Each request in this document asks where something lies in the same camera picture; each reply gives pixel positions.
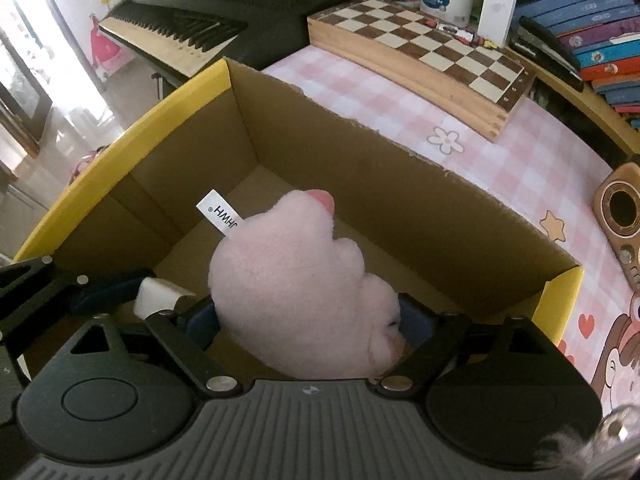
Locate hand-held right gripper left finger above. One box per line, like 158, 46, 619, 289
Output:
70, 304, 241, 397

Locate row of tiny toy cars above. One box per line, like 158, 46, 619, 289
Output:
421, 16, 501, 50

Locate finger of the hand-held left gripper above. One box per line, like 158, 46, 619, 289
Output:
0, 305, 96, 347
0, 255, 157, 312

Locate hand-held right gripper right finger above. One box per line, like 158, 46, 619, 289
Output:
375, 296, 557, 397

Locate black electronic keyboard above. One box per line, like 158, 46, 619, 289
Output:
97, 0, 376, 81

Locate yellow cardboard box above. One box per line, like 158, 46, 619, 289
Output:
12, 57, 586, 386

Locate grey fluffy trim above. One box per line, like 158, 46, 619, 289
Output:
532, 405, 640, 480

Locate pink printed desk mat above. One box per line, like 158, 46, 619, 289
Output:
260, 44, 640, 413

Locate white bookshelf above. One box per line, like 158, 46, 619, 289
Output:
476, 0, 527, 50

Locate wooden chessboard box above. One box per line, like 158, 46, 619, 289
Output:
306, 0, 532, 143

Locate brown retro radio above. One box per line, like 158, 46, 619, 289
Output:
591, 161, 640, 306

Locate row of colourful books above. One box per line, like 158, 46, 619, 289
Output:
509, 0, 640, 131

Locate pink plush toy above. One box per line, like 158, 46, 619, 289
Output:
195, 187, 407, 382

